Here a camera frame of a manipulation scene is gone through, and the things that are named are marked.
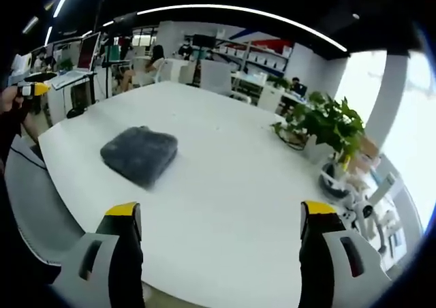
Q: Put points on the grey towel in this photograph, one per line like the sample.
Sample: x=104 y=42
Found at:
x=139 y=154

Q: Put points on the person's left hand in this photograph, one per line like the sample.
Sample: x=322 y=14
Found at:
x=10 y=100

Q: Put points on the white standing desk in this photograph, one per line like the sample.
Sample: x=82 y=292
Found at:
x=69 y=79

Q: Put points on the small black object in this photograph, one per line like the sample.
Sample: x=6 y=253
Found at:
x=75 y=112

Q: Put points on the white robot toy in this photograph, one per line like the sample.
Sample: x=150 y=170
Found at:
x=357 y=209

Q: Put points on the computer monitor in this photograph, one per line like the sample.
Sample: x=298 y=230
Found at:
x=88 y=52

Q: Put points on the black and white headset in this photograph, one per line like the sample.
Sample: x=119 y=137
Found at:
x=332 y=182

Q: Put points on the grey office chair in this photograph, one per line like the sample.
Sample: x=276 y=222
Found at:
x=37 y=199

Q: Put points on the green potted plant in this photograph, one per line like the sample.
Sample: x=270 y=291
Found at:
x=323 y=124

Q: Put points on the shelf with white boxes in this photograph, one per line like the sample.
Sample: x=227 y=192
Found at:
x=259 y=57

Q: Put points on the long curved ceiling light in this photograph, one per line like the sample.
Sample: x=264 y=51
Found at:
x=245 y=12

